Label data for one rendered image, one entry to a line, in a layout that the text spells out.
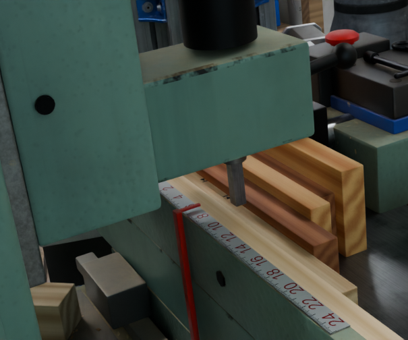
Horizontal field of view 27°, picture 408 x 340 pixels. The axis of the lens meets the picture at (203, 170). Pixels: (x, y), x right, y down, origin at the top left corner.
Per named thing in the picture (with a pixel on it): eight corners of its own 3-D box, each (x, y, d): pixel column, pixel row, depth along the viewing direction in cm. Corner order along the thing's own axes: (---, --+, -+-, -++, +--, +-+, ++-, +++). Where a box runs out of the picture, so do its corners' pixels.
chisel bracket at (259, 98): (318, 155, 60) (311, 40, 56) (138, 213, 54) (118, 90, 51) (266, 127, 66) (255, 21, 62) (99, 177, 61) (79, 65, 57)
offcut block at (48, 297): (81, 318, 78) (75, 282, 76) (65, 342, 75) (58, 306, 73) (38, 316, 79) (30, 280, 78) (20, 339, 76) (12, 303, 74)
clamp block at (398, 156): (505, 201, 74) (508, 106, 71) (383, 248, 69) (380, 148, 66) (398, 152, 87) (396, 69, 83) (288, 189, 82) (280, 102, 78)
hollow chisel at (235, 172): (246, 203, 62) (240, 141, 60) (236, 207, 62) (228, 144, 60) (241, 199, 63) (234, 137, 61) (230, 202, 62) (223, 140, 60)
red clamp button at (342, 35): (366, 42, 74) (365, 31, 73) (338, 50, 73) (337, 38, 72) (346, 36, 76) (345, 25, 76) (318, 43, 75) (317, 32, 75)
